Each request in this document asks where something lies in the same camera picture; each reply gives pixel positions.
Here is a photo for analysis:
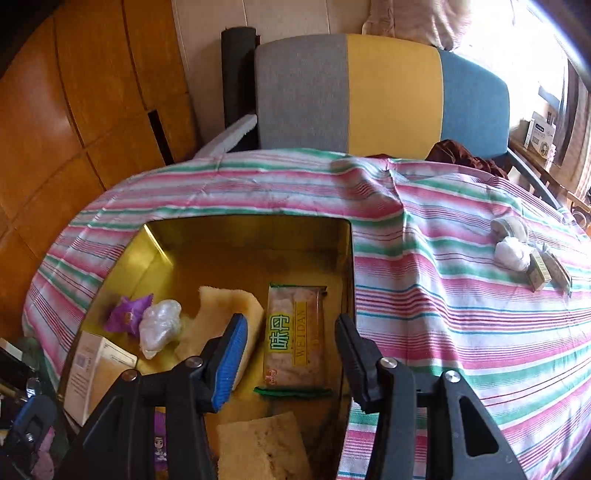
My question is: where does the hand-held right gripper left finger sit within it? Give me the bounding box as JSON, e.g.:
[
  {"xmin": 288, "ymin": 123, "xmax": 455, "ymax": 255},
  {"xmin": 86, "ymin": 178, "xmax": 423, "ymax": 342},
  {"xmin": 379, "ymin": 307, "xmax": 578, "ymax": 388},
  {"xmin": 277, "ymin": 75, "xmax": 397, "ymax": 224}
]
[{"xmin": 69, "ymin": 314, "xmax": 249, "ymax": 480}]

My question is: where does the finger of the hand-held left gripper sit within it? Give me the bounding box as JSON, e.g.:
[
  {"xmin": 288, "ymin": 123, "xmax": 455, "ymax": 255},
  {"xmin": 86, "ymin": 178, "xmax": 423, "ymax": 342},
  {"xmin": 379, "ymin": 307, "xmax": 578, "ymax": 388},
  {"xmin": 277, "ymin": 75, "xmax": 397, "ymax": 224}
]
[{"xmin": 11, "ymin": 394, "xmax": 58, "ymax": 446}]

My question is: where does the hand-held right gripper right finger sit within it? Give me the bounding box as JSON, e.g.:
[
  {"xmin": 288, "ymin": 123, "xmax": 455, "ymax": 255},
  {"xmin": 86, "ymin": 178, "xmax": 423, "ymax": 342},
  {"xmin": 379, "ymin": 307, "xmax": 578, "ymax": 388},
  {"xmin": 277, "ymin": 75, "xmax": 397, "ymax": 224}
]
[{"xmin": 335, "ymin": 315, "xmax": 527, "ymax": 480}]

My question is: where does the yellow sponge block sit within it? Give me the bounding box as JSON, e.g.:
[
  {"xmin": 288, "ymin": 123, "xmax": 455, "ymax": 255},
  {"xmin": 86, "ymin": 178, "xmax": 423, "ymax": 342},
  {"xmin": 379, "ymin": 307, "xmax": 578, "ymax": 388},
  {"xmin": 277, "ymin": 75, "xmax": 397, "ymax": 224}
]
[
  {"xmin": 216, "ymin": 411, "xmax": 315, "ymax": 480},
  {"xmin": 174, "ymin": 286, "xmax": 265, "ymax": 391}
]

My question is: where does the yellow label cracker packet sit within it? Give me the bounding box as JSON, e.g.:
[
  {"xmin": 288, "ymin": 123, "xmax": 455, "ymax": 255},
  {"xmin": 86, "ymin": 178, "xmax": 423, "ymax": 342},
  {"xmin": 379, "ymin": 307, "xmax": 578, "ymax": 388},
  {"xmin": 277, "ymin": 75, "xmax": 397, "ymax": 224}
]
[{"xmin": 253, "ymin": 282, "xmax": 334, "ymax": 398}]

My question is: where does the clear plastic white bundle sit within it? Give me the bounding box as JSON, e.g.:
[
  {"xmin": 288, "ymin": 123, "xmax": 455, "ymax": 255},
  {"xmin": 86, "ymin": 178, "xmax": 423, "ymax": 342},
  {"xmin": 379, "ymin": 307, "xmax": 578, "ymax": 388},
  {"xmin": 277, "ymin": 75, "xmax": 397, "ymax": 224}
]
[
  {"xmin": 139, "ymin": 299, "xmax": 183, "ymax": 361},
  {"xmin": 494, "ymin": 236, "xmax": 534, "ymax": 272}
]

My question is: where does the purple snack packet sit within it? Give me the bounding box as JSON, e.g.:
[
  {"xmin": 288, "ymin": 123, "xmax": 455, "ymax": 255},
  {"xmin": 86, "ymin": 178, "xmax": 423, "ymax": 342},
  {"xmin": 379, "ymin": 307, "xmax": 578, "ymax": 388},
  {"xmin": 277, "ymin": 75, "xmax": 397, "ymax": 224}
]
[
  {"xmin": 104, "ymin": 294, "xmax": 154, "ymax": 335},
  {"xmin": 154, "ymin": 408, "xmax": 168, "ymax": 474}
]

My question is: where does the gold metal tin box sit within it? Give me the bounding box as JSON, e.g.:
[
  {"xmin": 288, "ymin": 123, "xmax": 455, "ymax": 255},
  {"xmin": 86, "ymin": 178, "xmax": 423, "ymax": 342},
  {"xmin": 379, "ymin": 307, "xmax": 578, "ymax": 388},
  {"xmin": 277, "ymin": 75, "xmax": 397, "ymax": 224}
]
[{"xmin": 58, "ymin": 217, "xmax": 356, "ymax": 480}]

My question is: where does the striped tablecloth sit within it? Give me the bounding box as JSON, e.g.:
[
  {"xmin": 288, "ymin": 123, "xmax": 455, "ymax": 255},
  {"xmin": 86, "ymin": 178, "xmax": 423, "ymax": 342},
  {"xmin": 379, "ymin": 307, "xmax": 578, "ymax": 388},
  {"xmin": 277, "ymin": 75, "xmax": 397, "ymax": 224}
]
[{"xmin": 23, "ymin": 148, "xmax": 591, "ymax": 480}]

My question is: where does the green and white carton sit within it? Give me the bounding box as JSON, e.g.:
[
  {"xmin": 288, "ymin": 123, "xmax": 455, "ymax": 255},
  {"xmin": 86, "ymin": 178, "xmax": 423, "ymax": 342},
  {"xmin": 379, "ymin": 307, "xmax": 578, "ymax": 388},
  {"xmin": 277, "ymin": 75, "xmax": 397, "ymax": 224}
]
[{"xmin": 527, "ymin": 251, "xmax": 553, "ymax": 292}]

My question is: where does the clear cracker packet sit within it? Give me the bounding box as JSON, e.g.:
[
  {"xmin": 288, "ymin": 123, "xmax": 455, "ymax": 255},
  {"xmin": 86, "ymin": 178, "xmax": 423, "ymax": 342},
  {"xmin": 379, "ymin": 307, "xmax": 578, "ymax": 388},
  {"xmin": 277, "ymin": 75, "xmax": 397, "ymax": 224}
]
[{"xmin": 540, "ymin": 244, "xmax": 573, "ymax": 296}]

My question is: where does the dark red cloth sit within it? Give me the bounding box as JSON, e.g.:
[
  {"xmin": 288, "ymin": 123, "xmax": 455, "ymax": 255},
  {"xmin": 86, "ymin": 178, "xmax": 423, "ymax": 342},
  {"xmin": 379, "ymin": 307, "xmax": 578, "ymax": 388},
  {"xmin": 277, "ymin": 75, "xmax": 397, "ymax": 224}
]
[{"xmin": 369, "ymin": 138, "xmax": 509, "ymax": 180}]

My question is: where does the wooden side table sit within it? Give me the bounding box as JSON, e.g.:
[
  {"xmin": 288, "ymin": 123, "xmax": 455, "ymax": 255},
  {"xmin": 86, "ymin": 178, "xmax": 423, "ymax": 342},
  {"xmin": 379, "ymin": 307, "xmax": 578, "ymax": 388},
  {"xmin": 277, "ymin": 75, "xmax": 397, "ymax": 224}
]
[{"xmin": 508, "ymin": 138, "xmax": 591, "ymax": 232}]

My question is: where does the grey yellow blue chair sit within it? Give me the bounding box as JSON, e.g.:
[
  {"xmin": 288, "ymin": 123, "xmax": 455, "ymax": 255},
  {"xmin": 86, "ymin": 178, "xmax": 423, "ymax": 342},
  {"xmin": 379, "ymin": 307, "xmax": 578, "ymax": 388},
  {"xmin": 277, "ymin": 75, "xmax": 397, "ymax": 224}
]
[{"xmin": 194, "ymin": 33, "xmax": 561, "ymax": 208}]

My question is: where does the black foam roll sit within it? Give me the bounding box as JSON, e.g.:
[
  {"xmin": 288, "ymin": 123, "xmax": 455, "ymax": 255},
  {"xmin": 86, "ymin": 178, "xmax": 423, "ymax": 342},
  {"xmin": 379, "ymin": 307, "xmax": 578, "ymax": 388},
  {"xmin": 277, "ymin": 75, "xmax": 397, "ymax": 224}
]
[{"xmin": 220, "ymin": 27, "xmax": 258, "ymax": 153}]

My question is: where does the white cardboard box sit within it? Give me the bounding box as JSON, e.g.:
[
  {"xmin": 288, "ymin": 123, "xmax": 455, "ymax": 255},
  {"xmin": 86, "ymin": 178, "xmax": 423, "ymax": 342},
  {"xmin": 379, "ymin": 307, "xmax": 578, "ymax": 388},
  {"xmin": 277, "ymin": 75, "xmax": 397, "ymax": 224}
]
[{"xmin": 526, "ymin": 111, "xmax": 558, "ymax": 160}]

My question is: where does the wooden wardrobe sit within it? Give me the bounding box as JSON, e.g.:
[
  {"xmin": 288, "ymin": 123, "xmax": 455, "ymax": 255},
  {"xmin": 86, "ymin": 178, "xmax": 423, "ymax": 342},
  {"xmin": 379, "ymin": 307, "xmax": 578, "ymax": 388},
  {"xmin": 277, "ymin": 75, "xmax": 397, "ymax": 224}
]
[{"xmin": 0, "ymin": 0, "xmax": 204, "ymax": 333}]

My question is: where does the patterned curtain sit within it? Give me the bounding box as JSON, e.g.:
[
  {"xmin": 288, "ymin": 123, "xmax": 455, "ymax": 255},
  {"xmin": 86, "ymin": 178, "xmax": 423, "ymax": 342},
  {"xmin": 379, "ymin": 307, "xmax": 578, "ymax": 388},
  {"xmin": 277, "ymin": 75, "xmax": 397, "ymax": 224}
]
[
  {"xmin": 362, "ymin": 0, "xmax": 472, "ymax": 51},
  {"xmin": 556, "ymin": 60, "xmax": 591, "ymax": 195}
]

